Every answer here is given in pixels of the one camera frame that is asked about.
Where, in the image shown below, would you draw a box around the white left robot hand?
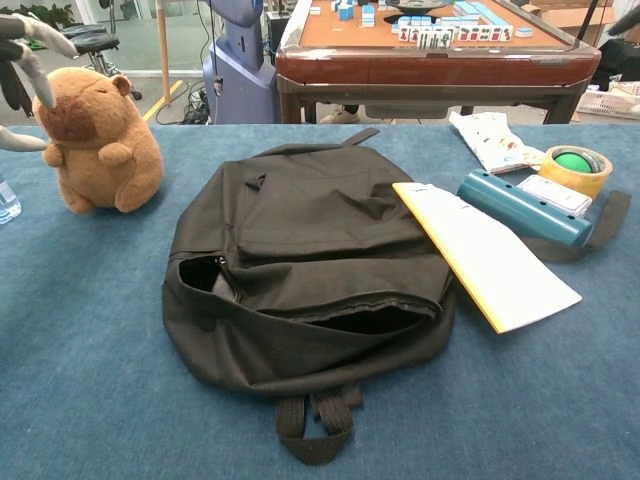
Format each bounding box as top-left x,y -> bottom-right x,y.
0,13 -> 80,152

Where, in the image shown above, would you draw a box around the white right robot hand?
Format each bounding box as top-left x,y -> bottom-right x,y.
607,9 -> 640,37

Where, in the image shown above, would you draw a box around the white book yellow spine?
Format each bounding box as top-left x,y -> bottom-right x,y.
391,181 -> 584,335

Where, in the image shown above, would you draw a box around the black fabric backpack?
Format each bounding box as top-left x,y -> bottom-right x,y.
160,127 -> 633,469

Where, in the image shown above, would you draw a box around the blue purple robot base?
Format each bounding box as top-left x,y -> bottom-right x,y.
202,0 -> 281,125

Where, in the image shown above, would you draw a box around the white printed plastic bag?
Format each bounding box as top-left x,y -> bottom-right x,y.
448,110 -> 547,175

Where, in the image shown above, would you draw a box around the black cloth bundle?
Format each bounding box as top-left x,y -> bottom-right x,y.
597,38 -> 640,91

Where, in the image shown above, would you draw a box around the black round stool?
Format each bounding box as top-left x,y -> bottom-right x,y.
73,32 -> 144,101
62,23 -> 107,40

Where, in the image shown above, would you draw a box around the cardboard box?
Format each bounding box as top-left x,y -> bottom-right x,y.
529,0 -> 619,31

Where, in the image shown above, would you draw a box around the white plastic basket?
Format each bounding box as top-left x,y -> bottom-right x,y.
575,89 -> 640,121

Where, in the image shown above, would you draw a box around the wooden pole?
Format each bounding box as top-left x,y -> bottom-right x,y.
154,0 -> 174,106

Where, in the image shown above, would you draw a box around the brown capybara plush toy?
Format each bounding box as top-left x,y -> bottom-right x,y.
31,67 -> 166,215

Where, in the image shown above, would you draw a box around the green ball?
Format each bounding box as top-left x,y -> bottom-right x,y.
553,152 -> 596,175

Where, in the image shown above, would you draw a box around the yellow tape roll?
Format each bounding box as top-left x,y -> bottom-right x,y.
538,145 -> 615,200

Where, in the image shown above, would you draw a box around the clear plastic water bottle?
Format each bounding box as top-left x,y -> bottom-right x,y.
0,174 -> 23,225

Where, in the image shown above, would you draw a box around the white flat box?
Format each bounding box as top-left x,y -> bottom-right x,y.
516,174 -> 594,219

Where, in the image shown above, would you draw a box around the brown mahjong table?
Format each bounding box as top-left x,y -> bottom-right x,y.
274,0 -> 603,125

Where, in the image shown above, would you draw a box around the dark bowl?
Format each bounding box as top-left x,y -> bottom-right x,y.
384,0 -> 451,15

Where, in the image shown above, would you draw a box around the teal cylindrical tube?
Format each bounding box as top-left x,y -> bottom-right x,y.
457,168 -> 594,248

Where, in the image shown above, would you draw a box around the beige shoe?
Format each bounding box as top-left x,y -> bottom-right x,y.
318,105 -> 361,125

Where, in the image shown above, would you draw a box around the black floor cables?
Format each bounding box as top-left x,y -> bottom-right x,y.
154,82 -> 211,125

